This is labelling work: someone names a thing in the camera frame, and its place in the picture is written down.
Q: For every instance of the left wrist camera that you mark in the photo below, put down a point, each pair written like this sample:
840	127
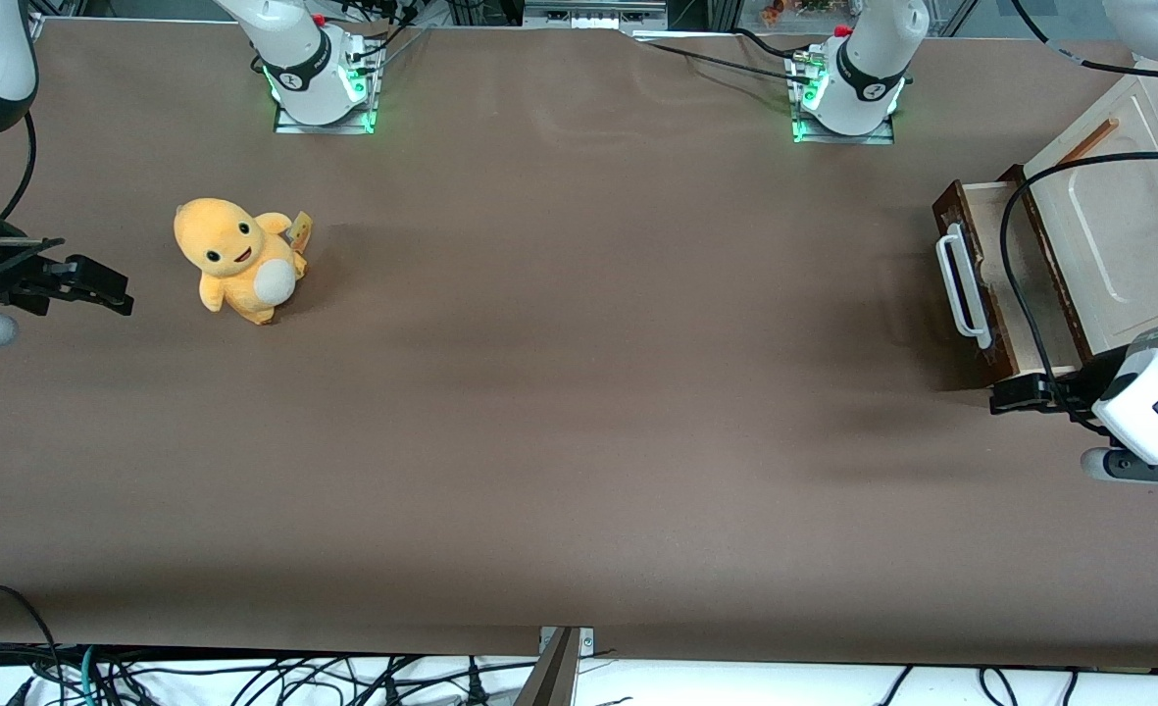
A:
1100	463

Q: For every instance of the yellow plush toy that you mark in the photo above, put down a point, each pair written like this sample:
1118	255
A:
235	260

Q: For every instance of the silver metal bracket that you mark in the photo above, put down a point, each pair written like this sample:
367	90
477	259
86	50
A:
586	639

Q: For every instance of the cream white box cabinet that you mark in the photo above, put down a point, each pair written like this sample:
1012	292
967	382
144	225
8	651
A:
1098	226

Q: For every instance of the dark brown wooden drawer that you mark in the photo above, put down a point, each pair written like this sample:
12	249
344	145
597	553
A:
1047	328

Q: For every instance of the dark angled support bar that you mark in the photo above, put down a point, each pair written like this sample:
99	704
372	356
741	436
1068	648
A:
551	677

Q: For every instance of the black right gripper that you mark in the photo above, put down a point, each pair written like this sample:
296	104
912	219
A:
12	277

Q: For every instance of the orange patterned object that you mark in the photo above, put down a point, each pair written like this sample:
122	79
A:
780	12

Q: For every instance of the grey metal rail box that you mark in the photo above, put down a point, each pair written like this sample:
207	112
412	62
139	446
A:
593	15

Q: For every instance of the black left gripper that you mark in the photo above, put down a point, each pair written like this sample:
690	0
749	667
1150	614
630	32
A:
1069	394

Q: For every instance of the brown table cover sheet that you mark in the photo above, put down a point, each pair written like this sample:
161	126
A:
539	392

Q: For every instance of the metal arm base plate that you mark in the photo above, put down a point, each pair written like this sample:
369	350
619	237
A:
324	127
838	138

